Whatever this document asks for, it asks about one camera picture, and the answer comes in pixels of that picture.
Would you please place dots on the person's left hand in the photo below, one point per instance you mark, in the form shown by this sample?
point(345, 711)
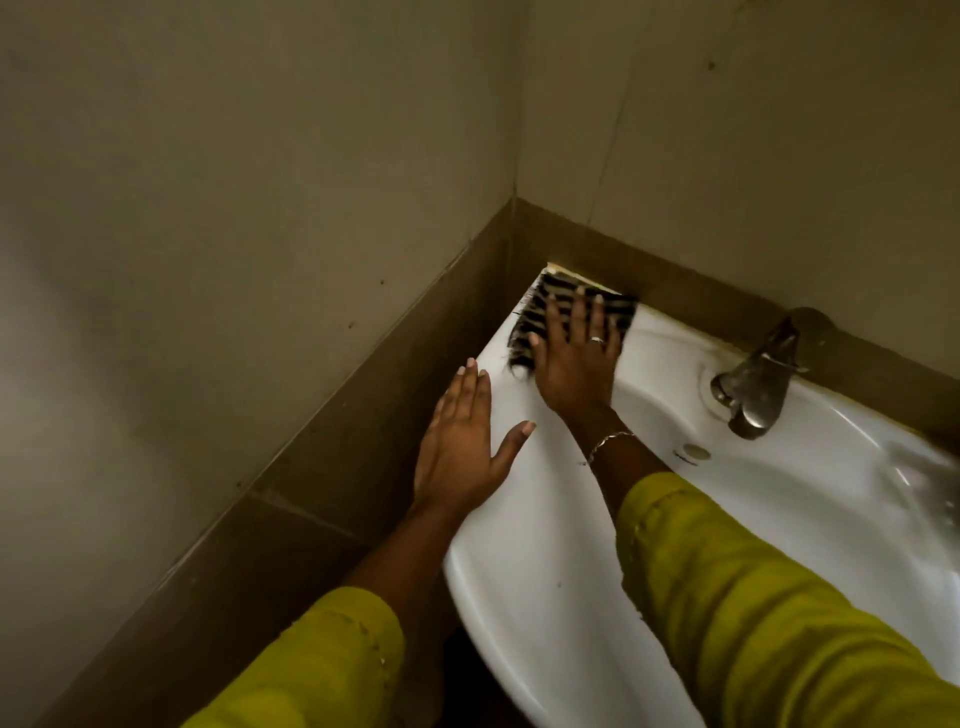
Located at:
point(454, 457)

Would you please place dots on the person's right hand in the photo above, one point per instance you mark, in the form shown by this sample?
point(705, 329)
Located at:
point(576, 375)

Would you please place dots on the person's left middle finger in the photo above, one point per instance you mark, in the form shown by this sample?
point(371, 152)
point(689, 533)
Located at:
point(466, 394)

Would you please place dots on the person's left thumb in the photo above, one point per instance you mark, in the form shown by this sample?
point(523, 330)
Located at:
point(514, 448)

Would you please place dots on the person's right thumb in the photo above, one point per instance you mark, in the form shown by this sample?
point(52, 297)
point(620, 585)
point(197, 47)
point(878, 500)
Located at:
point(540, 354)

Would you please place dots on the person's right middle finger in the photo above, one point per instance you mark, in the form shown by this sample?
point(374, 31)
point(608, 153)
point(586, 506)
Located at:
point(578, 315)

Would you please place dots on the person's left little finger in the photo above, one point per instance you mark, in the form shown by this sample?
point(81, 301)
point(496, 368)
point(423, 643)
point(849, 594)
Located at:
point(431, 424)

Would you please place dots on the person's right little finger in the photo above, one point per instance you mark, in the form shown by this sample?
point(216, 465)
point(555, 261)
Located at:
point(614, 341)

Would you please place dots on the black striped cleaning cloth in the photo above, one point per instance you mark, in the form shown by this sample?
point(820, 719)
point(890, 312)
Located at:
point(536, 307)

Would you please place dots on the person's left forearm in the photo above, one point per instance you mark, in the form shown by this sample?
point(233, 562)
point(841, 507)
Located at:
point(352, 637)

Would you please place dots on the person's right forearm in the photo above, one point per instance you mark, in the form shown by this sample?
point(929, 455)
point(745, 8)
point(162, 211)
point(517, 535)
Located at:
point(750, 622)

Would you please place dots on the white ceramic wash basin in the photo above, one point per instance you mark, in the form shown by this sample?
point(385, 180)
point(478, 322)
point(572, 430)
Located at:
point(570, 585)

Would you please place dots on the metal basin tap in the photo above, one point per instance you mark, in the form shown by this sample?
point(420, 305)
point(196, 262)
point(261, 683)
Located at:
point(757, 382)

